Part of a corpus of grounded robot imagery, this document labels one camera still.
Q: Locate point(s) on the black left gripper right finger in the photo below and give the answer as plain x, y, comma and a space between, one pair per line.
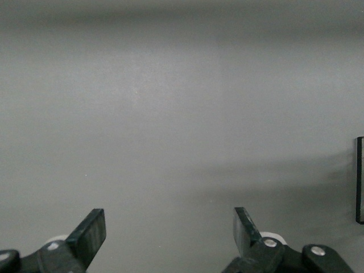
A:
244, 236

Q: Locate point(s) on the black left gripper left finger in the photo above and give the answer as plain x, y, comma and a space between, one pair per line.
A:
88, 236

